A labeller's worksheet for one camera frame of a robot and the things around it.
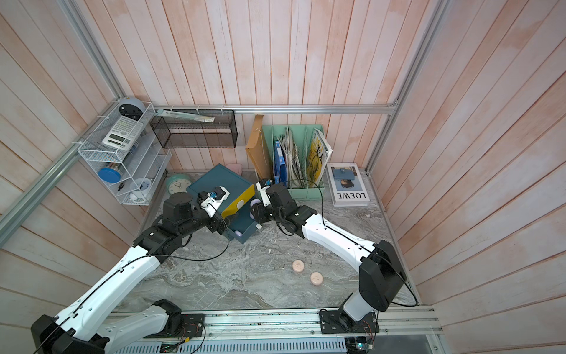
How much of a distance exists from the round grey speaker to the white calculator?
0.01m

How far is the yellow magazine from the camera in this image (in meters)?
0.97

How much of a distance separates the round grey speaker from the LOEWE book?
80 cm

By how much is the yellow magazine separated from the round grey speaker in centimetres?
74

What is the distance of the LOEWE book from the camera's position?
1.06 meters

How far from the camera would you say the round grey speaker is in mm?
814

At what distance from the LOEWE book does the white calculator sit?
2.63ft

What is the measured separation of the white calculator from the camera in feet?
2.45

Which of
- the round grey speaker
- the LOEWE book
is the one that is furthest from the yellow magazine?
the round grey speaker
